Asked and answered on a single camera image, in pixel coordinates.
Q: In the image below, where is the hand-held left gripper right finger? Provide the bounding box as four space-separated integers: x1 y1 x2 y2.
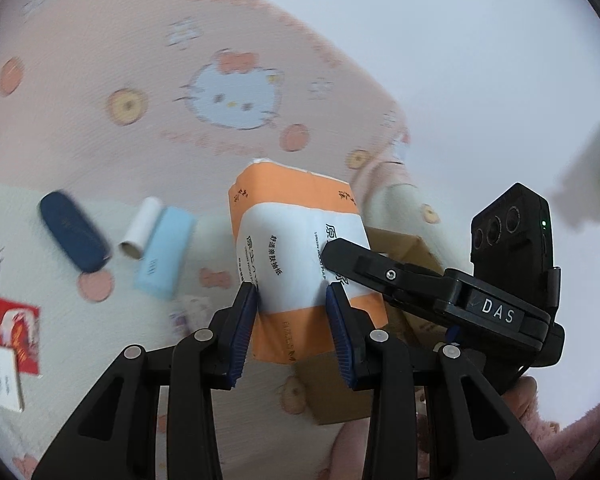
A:
324 283 556 480

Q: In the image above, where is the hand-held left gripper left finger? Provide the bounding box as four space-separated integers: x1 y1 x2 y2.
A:
32 282 259 480

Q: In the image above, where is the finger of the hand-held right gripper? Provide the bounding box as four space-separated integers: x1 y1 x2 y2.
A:
324 237 461 321

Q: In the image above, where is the brown cardboard box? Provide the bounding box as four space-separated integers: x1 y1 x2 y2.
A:
292 227 444 424

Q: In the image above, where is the orange and white tissue pack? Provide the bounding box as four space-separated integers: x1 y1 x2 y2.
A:
228 158 389 365

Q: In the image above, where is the navy blue glasses case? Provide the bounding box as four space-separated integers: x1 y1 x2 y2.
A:
38 190 113 274

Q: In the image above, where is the person's right forearm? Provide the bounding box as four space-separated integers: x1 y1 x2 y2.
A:
524 389 600 443

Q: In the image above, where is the person's right hand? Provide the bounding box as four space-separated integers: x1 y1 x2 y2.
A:
502 376 538 413

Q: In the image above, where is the light blue box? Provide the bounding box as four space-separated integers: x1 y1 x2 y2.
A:
133 205 197 301

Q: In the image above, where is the white paper roll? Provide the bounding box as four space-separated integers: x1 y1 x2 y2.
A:
118 196 165 261

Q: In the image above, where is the pink cartoon printed blanket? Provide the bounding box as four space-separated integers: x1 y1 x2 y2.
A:
0 0 563 480

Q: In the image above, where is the red printed packet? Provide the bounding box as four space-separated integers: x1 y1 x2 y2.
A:
0 292 41 377

